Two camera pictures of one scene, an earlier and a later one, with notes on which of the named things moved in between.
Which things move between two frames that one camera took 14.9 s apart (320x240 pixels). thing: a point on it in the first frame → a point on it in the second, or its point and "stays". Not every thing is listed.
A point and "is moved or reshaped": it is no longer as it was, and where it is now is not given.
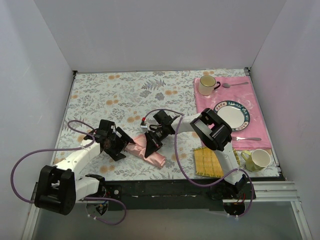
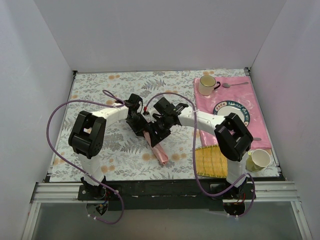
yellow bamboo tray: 207,163 stays
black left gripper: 116,144 → 139,127
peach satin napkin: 139,148 is moved or reshaped
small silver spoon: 227,85 stays
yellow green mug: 256,161 stays
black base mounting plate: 196,195 stays
